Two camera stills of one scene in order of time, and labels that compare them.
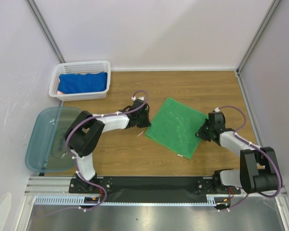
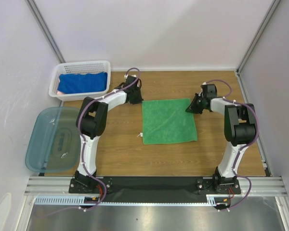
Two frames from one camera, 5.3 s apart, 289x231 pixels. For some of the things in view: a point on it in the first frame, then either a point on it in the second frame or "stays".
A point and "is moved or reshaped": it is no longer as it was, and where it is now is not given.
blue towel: [81, 83] stays
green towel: [175, 127] is moved or reshaped
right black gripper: [204, 131] to [196, 104]
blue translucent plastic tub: [45, 148] stays
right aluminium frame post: [269, 15] stays
